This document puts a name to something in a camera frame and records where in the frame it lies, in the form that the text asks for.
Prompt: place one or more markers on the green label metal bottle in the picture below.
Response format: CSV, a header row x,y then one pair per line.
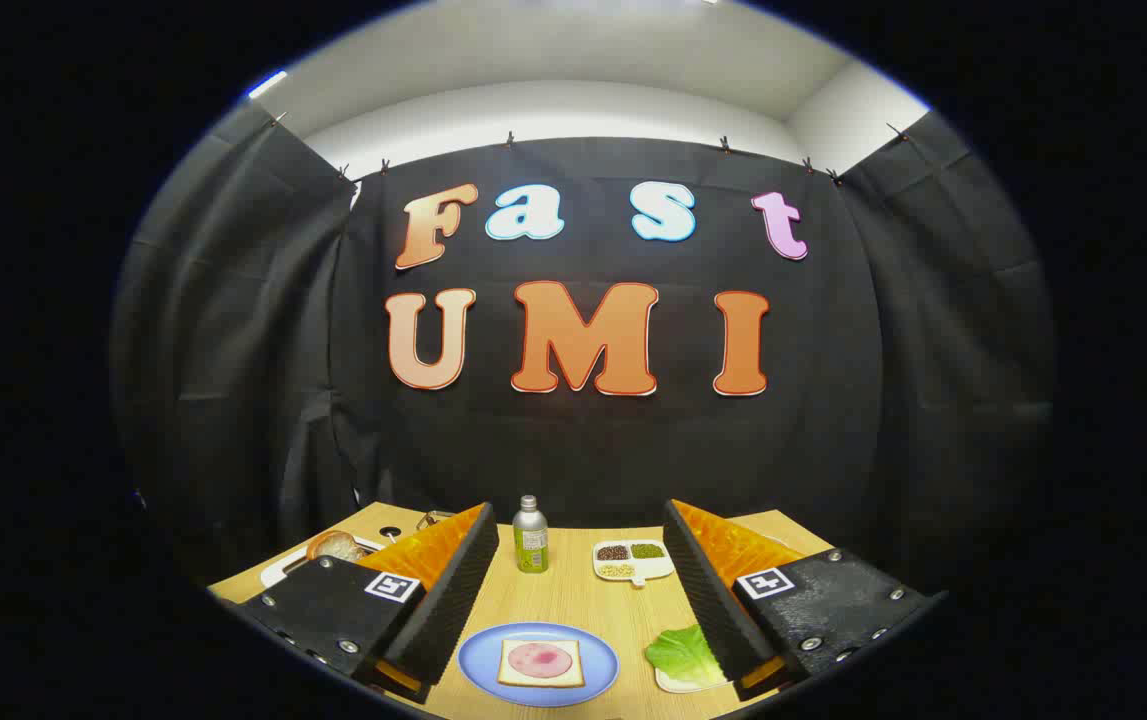
x,y
530,540

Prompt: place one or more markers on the black backdrop cloth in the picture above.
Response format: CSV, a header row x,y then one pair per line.
x,y
583,450

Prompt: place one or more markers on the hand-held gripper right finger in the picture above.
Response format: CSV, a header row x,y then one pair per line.
x,y
708,600

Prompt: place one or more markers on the white bread slice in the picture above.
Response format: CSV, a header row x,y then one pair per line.
x,y
513,677

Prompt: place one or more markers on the green lettuce leaf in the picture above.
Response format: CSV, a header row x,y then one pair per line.
x,y
683,655

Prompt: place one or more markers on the blue round plate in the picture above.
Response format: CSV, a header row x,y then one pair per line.
x,y
478,660

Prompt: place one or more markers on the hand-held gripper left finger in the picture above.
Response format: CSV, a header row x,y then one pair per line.
x,y
453,600

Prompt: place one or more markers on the pile of yellow soybeans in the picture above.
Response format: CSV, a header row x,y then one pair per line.
x,y
617,571

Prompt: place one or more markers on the white divided dish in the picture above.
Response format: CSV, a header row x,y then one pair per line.
x,y
651,568

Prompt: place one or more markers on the white toaster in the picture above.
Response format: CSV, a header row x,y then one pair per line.
x,y
278,572

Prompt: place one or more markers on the pile of green beans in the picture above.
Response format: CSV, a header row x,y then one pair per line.
x,y
647,550

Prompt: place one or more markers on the toasted bread slice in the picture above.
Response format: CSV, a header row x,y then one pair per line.
x,y
336,545

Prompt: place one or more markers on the pile of dark beans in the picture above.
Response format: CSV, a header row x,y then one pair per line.
x,y
613,552

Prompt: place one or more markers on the pink ham slice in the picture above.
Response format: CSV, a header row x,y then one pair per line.
x,y
540,659

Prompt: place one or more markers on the white square plate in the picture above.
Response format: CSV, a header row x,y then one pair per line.
x,y
678,686

